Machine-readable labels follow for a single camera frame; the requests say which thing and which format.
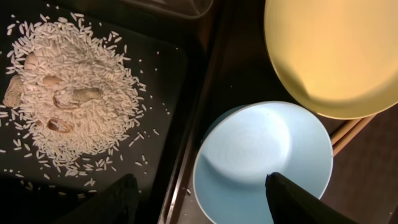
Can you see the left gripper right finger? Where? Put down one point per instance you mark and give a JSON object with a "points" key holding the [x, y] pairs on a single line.
{"points": [[289, 203]]}

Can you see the yellow plate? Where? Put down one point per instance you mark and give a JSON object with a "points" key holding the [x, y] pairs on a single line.
{"points": [[337, 58]]}

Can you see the rice grains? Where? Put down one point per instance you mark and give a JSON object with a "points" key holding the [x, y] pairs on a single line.
{"points": [[81, 105]]}

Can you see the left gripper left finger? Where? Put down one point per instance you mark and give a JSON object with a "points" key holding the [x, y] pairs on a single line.
{"points": [[117, 204]]}

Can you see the blue bowl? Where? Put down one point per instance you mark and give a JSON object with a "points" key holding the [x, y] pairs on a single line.
{"points": [[246, 144]]}

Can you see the clear plastic bin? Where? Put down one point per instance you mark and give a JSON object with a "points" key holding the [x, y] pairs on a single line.
{"points": [[187, 9]]}

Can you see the wooden chopstick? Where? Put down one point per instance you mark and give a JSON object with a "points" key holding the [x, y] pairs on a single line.
{"points": [[347, 126], [351, 134]]}

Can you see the black tray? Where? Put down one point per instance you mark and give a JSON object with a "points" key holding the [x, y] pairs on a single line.
{"points": [[165, 54]]}

